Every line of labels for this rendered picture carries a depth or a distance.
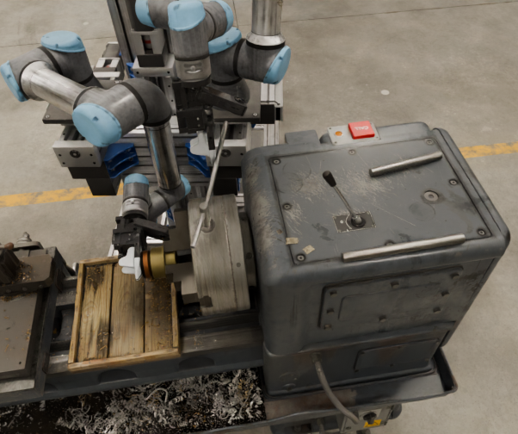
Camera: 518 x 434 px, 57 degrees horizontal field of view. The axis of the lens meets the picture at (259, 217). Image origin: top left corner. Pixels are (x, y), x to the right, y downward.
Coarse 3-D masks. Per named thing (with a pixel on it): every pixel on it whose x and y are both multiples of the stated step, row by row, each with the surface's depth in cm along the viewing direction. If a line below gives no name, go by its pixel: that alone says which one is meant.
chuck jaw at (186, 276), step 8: (176, 264) 124; (184, 264) 124; (192, 264) 124; (168, 272) 122; (176, 272) 122; (184, 272) 122; (192, 272) 122; (168, 280) 124; (176, 280) 120; (184, 280) 120; (192, 280) 120; (176, 288) 122; (184, 288) 118; (192, 288) 118; (184, 296) 117; (192, 296) 118; (208, 296) 117; (200, 304) 118; (208, 304) 119
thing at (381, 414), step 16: (320, 352) 138; (320, 368) 135; (336, 400) 141; (336, 416) 184; (352, 416) 146; (368, 416) 168; (384, 416) 175; (320, 432) 187; (336, 432) 191; (368, 432) 200
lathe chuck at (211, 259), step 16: (192, 208) 119; (192, 224) 115; (224, 224) 115; (208, 240) 114; (224, 240) 114; (192, 256) 113; (208, 256) 113; (224, 256) 113; (208, 272) 113; (224, 272) 114; (208, 288) 114; (224, 288) 115; (224, 304) 119
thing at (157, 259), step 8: (152, 248) 126; (160, 248) 126; (144, 256) 124; (152, 256) 124; (160, 256) 124; (168, 256) 125; (176, 256) 131; (144, 264) 124; (152, 264) 123; (160, 264) 124; (168, 264) 125; (144, 272) 124; (152, 272) 124; (160, 272) 124
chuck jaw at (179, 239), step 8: (176, 208) 127; (184, 208) 125; (176, 216) 124; (184, 216) 124; (176, 224) 124; (184, 224) 124; (176, 232) 124; (184, 232) 125; (168, 240) 125; (176, 240) 125; (184, 240) 125; (168, 248) 125; (176, 248) 125; (184, 248) 126
